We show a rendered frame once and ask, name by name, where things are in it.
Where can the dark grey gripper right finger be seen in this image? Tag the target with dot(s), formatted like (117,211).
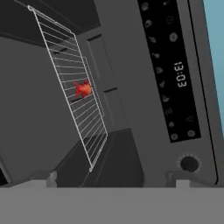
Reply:
(180,182)

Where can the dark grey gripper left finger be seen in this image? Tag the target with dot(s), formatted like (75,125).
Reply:
(43,180)

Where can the black round oven knob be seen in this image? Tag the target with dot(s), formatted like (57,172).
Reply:
(189,163)

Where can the grey oven door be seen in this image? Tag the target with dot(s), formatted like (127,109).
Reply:
(29,110)

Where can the red orange fish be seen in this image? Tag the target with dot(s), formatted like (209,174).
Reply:
(83,89)

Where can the dark grey oven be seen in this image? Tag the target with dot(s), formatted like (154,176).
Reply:
(131,87)

